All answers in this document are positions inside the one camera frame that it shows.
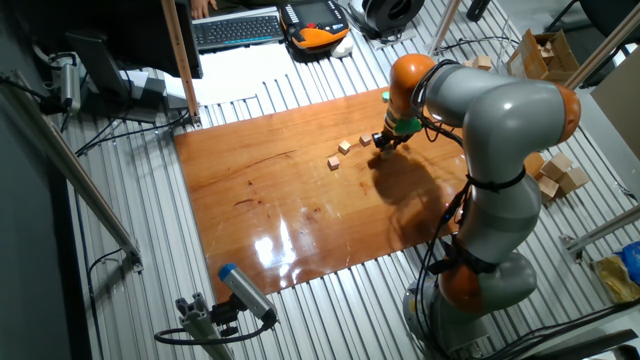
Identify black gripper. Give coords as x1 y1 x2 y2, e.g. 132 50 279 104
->
372 130 414 155

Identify person hand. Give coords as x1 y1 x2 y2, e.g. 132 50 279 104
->
189 0 219 20

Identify grey metal plate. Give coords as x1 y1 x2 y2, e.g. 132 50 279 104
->
349 19 419 51

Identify white rounded object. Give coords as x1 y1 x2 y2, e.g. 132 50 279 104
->
330 35 355 59

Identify glossy wooden board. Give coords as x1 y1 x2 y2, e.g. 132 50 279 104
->
173 87 474 303

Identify black round spool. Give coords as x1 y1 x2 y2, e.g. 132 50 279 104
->
360 0 426 35

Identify orange black teach pendant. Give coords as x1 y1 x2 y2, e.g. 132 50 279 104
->
279 0 351 51

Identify brown cardboard box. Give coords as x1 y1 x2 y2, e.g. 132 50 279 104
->
506 28 581 84

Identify large wooden cube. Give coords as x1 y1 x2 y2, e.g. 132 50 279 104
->
537 174 561 204
539 152 575 182
555 166 591 197

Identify black cylindrical object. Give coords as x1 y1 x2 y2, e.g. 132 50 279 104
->
465 0 494 24

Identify white paper sheets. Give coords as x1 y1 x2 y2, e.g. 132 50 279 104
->
164 42 301 106

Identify dark computer keyboard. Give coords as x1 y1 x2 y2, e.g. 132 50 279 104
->
192 13 285 51

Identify brown flat panel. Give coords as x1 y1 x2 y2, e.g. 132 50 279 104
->
589 59 640 161

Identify grey flat box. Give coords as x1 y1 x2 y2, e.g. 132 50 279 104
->
119 69 189 124

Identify short aluminium profile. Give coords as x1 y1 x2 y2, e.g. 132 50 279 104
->
174 292 234 360

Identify dark office chair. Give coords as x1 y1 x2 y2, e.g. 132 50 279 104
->
544 0 640 56

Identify yellow plastic bag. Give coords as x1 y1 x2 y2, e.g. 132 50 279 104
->
592 254 640 305

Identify blue plastic bag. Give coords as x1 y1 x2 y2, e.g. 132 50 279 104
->
615 240 640 286

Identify black flat bar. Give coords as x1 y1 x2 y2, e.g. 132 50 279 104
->
519 327 640 360

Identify dark computer monitor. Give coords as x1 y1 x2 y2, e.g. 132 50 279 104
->
14 0 204 80

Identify black monitor stand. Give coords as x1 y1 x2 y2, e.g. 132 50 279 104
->
64 30 131 104

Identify long aluminium beam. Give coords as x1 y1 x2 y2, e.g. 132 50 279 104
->
0 69 145 274

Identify green camera mount bracket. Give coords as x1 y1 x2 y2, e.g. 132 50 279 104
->
381 91 424 136

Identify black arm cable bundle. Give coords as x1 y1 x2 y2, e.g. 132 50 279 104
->
410 58 481 360

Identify aluminium frame post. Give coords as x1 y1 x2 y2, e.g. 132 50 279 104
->
563 2 640 91
430 0 462 54

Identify silver camera with blue cap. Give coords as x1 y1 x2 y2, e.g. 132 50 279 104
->
217 262 279 326

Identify aluminium frame beam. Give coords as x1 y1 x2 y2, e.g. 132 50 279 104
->
558 202 640 264

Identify brown frame post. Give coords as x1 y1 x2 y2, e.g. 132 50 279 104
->
160 0 203 129

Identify black camera clamp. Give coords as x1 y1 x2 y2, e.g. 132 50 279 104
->
209 294 241 339

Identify black desk cables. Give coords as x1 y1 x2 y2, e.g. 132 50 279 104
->
74 107 191 159

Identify black floor cables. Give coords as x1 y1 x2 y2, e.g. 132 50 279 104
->
479 299 640 360

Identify black camera cable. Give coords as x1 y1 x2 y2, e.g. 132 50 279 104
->
153 319 274 347

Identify silver cylindrical camera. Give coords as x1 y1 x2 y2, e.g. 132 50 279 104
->
58 62 83 115

